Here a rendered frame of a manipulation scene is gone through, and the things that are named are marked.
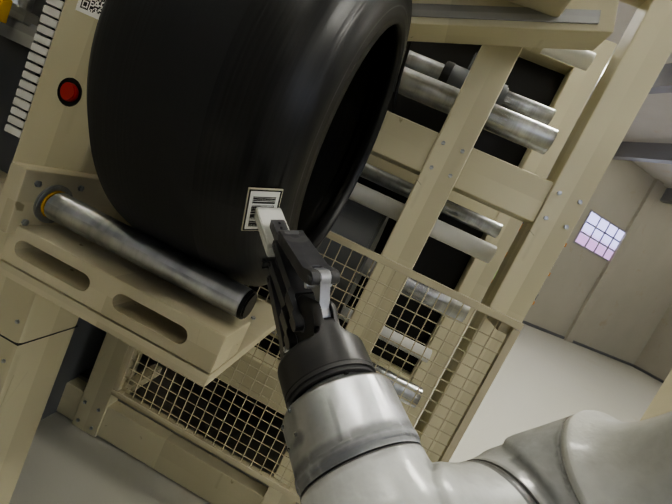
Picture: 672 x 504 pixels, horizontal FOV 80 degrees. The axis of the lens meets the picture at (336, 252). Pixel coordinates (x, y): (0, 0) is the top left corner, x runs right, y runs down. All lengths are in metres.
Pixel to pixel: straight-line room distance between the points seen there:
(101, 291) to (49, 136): 0.31
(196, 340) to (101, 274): 0.16
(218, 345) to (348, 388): 0.31
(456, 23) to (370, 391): 0.92
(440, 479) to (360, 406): 0.06
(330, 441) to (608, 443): 0.18
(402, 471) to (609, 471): 0.13
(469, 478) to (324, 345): 0.13
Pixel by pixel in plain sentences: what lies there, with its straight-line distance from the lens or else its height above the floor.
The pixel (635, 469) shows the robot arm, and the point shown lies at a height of 1.02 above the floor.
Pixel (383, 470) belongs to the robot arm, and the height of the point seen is 0.96.
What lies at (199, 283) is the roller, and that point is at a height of 0.90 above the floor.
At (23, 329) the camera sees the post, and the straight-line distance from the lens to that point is 0.90.
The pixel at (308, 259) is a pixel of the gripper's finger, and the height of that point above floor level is 1.03.
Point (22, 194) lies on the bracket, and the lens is 0.71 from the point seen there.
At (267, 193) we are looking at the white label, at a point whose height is 1.06.
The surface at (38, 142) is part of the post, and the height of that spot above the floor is 0.96.
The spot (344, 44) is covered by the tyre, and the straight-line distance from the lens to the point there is 0.48.
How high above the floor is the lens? 1.10
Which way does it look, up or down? 8 degrees down
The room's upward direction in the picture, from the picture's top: 25 degrees clockwise
